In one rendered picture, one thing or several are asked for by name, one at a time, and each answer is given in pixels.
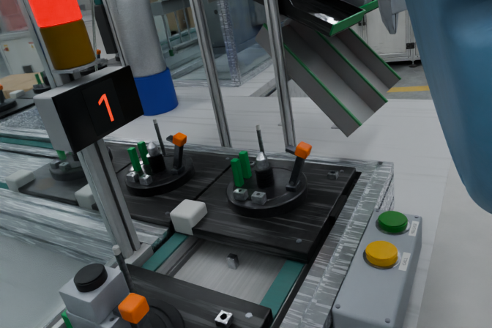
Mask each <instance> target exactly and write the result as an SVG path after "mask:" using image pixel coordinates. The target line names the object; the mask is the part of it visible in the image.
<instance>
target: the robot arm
mask: <svg viewBox="0 0 492 328"><path fill-rule="evenodd" d="M378 4H379V11H380V14H381V19H382V22H383V24H384V25H385V26H386V28H387V30H388V32H389V33H390V34H395V33H397V27H398V13H399V12H402V11H405V10H408V12H409V17H410V19H411V24H412V28H413V31H414V37H415V40H416V44H417V48H418V51H419V55H420V59H421V62H422V66H423V69H424V72H425V77H426V79H427V82H428V86H429V89H430V94H431V97H432V99H433V104H434V106H435V109H436V113H437V116H438V118H439V122H440V125H441V128H442V131H443V133H444V137H445V140H446V142H447V146H448V148H449V151H450V154H451V157H452V160H453V162H454V164H455V167H456V170H457V172H458V175H459V177H460V178H461V181H462V183H463V185H464V186H465V187H466V190H467V192H468V194H469V196H470V197H471V199H472V200H473V201H474V202H475V203H476V204H477V205H478V206H479V207H481V208H482V209H484V210H485V211H486V212H488V213H490V214H492V0H378Z"/></svg>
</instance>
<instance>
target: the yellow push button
mask: <svg viewBox="0 0 492 328"><path fill-rule="evenodd" d="M365 252H366V258H367V260H369V262H371V263H372V264H375V265H377V266H380V267H386V266H390V265H392V264H394V263H395V262H396V261H397V260H398V249H397V248H396V246H394V245H393V244H392V243H390V242H386V241H375V242H371V243H370V244H369V245H368V246H367V247H366V249H365Z"/></svg>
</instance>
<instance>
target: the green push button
mask: <svg viewBox="0 0 492 328"><path fill-rule="evenodd" d="M378 222H379V227H380V228H381V229H382V230H384V231H387V232H391V233H397V232H401V231H404V230H405V229H406V228H407V226H408V219H407V217H406V216H405V215H404V214H402V213H400V212H396V211H387V212H384V213H382V214H380V215H379V218H378Z"/></svg>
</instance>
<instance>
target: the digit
mask: <svg viewBox="0 0 492 328"><path fill-rule="evenodd" d="M81 91H82V94H83V98H84V99H85V102H86V106H87V108H88V110H89V114H90V117H91V119H92V122H93V125H94V128H95V130H96V133H97V136H99V135H102V134H103V133H105V132H107V131H109V130H110V129H112V128H114V127H115V126H117V125H119V124H121V123H122V122H125V119H124V115H123V113H122V109H121V106H120V104H119V99H118V97H117V94H116V90H115V88H114V85H113V81H112V78H109V79H107V80H105V81H102V82H100V83H97V84H95V85H93V86H90V87H88V88H86V89H84V90H81Z"/></svg>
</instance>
